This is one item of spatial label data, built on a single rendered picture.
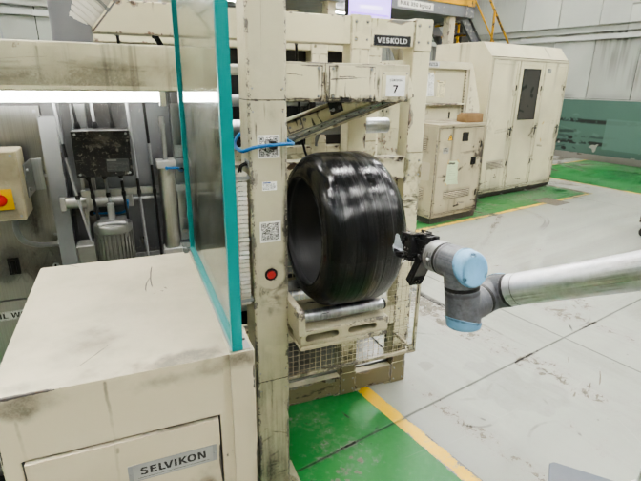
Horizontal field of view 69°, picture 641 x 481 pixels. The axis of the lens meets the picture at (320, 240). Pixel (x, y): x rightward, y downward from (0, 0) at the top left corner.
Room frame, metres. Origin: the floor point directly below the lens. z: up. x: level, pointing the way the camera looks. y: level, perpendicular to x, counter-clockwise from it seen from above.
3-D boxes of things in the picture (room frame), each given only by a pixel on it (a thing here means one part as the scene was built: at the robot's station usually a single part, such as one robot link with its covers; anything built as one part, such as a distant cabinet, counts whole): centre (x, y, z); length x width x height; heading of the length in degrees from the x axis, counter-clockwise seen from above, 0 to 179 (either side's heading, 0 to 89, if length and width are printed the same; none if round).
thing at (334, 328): (1.58, -0.08, 0.83); 0.36 x 0.09 x 0.06; 112
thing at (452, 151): (6.20, -1.61, 0.62); 0.91 x 0.58 x 1.25; 124
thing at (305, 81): (2.04, -0.03, 1.71); 0.61 x 0.25 x 0.15; 112
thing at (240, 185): (1.54, 0.27, 1.19); 0.05 x 0.04 x 0.48; 22
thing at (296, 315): (1.65, 0.13, 0.90); 0.40 x 0.03 x 0.10; 22
